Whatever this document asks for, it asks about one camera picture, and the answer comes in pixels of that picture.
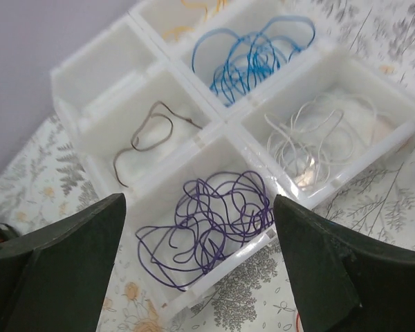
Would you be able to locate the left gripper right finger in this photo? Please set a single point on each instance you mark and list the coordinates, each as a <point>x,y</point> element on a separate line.
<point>343,280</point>

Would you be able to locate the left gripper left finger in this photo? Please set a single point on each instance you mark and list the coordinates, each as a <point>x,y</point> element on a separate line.
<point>56,278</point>

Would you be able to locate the white plastic compartment tray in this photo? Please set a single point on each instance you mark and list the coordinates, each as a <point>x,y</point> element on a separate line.
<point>136,105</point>

